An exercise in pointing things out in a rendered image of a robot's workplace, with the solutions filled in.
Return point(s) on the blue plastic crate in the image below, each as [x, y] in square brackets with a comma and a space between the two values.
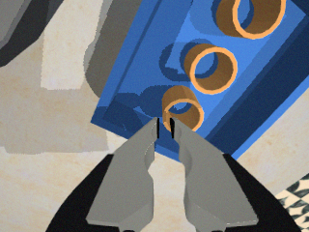
[273, 72]

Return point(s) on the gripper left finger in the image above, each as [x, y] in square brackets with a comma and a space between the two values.
[118, 194]

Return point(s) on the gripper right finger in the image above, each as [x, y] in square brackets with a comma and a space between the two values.
[220, 194]

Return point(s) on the bronze bushing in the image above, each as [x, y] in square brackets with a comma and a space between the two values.
[193, 117]
[223, 76]
[267, 16]

